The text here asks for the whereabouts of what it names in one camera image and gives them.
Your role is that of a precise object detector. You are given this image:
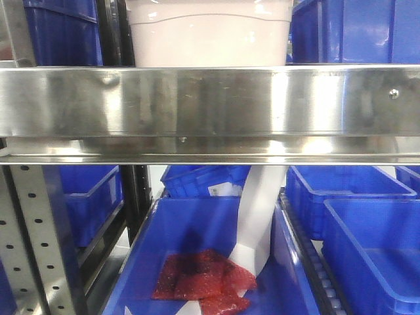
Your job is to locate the black roller track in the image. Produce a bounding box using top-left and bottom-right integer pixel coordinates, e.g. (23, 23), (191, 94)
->
(279, 187), (352, 314)

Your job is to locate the blue bin lower left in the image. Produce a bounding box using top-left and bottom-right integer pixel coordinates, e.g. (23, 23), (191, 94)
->
(59, 165), (123, 247)

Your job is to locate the white paper strip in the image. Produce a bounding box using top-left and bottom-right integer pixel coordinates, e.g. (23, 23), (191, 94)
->
(230, 165), (287, 276)

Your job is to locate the stainless steel shelf rail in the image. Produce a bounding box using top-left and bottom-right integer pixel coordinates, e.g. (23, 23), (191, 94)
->
(1, 64), (419, 165)

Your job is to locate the white lidded plastic bin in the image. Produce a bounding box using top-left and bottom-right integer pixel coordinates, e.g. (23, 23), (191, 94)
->
(126, 1), (293, 68)

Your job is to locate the blue bin upper left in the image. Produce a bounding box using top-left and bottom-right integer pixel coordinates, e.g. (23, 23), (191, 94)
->
(23, 1), (103, 66)

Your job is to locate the blue bin with red bags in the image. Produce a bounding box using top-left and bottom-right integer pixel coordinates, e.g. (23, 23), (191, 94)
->
(103, 197), (319, 314)

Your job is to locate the blue bin upper right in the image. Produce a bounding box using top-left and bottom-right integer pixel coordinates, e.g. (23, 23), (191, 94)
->
(291, 1), (419, 64)

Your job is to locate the blue bin lower centre back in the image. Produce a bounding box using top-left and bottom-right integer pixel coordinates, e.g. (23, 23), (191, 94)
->
(161, 165), (251, 198)

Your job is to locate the perforated steel shelf post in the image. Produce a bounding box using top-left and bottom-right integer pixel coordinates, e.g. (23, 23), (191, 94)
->
(1, 165), (89, 314)

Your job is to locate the blue bin lower right front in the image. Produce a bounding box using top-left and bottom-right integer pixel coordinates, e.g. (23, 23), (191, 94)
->
(322, 199), (419, 314)

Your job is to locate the blue bin lower right back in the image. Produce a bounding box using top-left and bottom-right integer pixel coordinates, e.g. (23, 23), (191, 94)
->
(285, 165), (417, 240)

